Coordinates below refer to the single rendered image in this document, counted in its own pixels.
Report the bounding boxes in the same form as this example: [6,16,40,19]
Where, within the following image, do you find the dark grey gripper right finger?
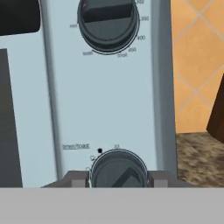
[146,171,196,189]

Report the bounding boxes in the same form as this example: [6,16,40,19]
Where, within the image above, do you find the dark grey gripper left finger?
[40,171,91,189]

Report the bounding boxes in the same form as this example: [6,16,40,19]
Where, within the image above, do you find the dark grey timer knob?
[89,149,149,189]

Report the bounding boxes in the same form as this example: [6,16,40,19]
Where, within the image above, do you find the pale grey toaster oven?
[0,0,179,189]

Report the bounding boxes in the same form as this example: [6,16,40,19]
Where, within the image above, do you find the dark brown wooden block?
[206,79,224,144]

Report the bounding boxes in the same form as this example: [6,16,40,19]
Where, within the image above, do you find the dark grey temperature knob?
[76,0,140,55]

